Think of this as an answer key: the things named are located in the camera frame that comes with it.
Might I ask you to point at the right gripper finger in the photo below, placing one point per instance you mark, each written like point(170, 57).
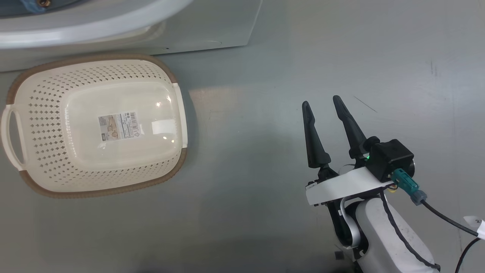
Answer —
point(350, 125)
point(316, 148)

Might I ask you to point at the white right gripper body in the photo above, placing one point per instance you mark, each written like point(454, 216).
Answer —
point(341, 185)

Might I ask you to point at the blue bear-print garment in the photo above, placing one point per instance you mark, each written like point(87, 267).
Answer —
point(34, 4)

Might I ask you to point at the white front-load washing machine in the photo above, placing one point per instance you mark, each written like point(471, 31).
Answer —
point(208, 30)

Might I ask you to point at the basket barcode sticker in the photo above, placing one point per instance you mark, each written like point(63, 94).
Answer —
point(120, 126)

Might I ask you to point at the white perforated basket brown rim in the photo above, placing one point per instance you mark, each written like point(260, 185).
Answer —
point(45, 113)

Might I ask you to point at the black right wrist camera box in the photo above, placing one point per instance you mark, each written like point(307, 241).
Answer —
point(390, 157)

